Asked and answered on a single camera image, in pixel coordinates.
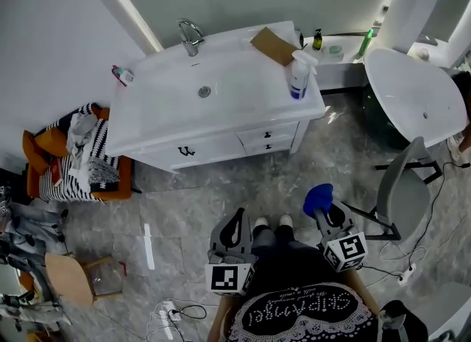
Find person's left forearm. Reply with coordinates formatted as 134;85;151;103
208;294;236;342

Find brown cardboard sheet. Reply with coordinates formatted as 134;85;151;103
249;26;300;66

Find black white patterned pillow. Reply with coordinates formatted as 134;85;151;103
87;156;121;191

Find person's right forearm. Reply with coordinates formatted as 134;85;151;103
345;269;382;316

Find white power strip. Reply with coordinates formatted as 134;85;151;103
399;262;417;285
160;299;183;322

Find white vanity cabinet with sink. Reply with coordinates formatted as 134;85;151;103
105;20;327;174

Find grey white clothes pile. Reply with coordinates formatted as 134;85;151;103
65;112;99;172

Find white round table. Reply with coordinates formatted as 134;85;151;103
362;48;468;150

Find white cabinet door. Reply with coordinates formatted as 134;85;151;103
136;144;189;172
178;131;248;169
236;121;300;147

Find white spray bottle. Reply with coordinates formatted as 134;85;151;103
289;49;318;101

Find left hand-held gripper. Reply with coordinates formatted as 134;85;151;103
204;206;259;297

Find pink green toiletry item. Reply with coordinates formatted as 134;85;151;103
111;64;135;87

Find person's legs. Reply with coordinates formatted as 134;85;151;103
251;222;295;257

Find red book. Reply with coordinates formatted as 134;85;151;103
51;158;64;188

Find small white drawer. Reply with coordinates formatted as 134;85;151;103
242;137;297;156

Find green bottle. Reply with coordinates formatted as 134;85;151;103
355;28;375;58

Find wooden stool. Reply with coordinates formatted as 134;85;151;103
43;252;124;309

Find black power cable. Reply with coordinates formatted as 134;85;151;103
406;161;471;274

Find blue cloth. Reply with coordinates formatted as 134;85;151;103
303;183;335;220

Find black white striped blanket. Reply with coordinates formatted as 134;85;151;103
38;101;121;202

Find white glossy furniture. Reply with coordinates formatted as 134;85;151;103
414;288;471;341

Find person's black shirt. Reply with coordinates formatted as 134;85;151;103
224;248;430;342

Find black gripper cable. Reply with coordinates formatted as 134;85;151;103
358;263;404;281

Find white cable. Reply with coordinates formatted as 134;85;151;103
378;237;430;263

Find white low ledge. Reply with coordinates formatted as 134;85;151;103
300;33;371;93

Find chrome faucet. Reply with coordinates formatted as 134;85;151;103
176;18;205;57

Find grey chair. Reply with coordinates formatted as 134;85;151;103
340;136;442;242

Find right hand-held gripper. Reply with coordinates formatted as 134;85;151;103
313;199;369;274

